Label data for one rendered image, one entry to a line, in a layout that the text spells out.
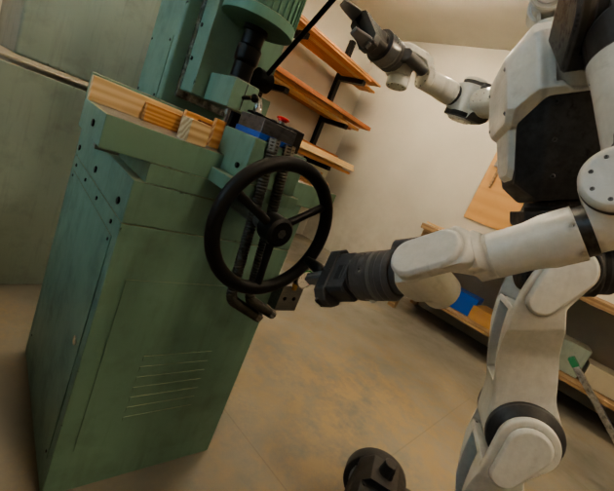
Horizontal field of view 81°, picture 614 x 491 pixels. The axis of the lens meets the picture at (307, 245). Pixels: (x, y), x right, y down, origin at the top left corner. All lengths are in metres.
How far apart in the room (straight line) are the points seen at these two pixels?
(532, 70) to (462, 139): 3.52
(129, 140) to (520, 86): 0.69
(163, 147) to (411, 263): 0.50
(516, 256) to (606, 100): 0.22
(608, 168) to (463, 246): 0.18
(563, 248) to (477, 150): 3.68
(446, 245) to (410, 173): 3.84
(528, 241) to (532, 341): 0.34
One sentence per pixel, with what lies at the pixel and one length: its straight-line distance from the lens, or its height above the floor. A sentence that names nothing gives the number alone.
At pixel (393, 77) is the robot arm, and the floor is 1.27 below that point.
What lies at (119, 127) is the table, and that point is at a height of 0.88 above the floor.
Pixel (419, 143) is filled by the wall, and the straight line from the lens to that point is 4.43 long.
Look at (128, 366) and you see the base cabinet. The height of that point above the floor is 0.36.
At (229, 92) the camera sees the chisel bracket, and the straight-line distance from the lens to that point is 0.94.
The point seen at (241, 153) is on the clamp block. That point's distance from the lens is 0.76.
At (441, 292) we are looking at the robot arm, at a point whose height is 0.85.
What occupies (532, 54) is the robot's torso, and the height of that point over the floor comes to 1.26.
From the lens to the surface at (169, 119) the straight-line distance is 0.92.
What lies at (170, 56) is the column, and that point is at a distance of 1.12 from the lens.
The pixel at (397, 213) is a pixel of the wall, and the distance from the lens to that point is 4.33.
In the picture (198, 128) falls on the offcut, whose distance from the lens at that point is 0.79.
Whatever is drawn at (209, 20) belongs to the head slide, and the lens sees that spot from 1.08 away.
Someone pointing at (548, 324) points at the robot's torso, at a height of 0.85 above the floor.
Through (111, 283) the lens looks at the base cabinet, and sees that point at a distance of 0.84.
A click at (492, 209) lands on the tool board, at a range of 3.98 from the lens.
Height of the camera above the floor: 0.96
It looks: 12 degrees down
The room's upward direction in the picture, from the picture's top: 23 degrees clockwise
